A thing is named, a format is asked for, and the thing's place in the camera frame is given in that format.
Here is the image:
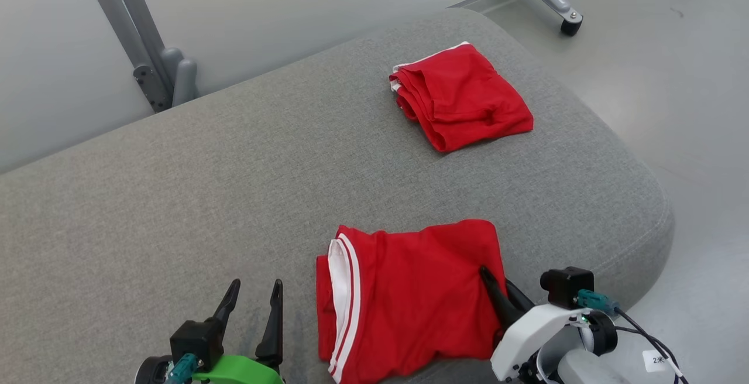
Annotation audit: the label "teal left camera connector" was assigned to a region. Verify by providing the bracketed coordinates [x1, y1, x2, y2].
[166, 354, 200, 384]

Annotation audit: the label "teal right camera connector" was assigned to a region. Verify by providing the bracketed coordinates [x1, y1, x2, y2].
[576, 289, 620, 316]

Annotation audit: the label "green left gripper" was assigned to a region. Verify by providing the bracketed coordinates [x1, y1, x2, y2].
[192, 279, 286, 384]

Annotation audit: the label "red Bulls 23 jersey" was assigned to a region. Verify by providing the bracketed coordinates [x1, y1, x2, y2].
[316, 219, 509, 384]

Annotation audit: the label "grey fabric sofa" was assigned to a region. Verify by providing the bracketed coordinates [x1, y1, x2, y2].
[0, 8, 675, 384]

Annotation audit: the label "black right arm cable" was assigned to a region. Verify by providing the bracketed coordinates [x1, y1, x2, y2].
[611, 308, 688, 384]

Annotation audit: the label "white cable label tag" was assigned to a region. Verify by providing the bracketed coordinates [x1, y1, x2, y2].
[642, 349, 676, 373]

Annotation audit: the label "red shorts with white trim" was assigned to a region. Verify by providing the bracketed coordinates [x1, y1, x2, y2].
[389, 42, 534, 153]

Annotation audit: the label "grey metal partition post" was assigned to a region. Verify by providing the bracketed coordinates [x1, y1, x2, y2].
[78, 0, 200, 114]

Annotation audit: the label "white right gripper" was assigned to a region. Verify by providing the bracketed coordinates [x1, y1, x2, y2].
[479, 265, 586, 382]

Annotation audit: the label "teal camera connector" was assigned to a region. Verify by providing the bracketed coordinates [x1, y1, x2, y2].
[166, 354, 200, 384]
[576, 289, 620, 316]

